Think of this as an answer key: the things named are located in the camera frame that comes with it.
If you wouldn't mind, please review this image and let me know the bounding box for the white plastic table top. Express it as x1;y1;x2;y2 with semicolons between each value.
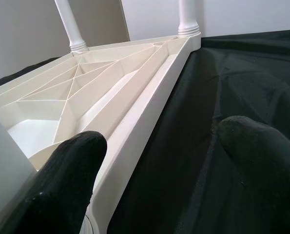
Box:
0;34;201;234

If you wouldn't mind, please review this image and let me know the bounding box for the cream door frame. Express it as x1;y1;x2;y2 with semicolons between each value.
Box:
110;0;131;42

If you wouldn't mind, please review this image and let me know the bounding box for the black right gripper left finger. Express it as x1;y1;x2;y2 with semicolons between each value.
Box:
0;130;108;234

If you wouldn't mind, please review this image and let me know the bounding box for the black table cloth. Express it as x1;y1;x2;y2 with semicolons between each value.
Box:
0;29;290;234

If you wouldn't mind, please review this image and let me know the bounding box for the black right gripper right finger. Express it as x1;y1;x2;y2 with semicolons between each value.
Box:
217;116;290;234

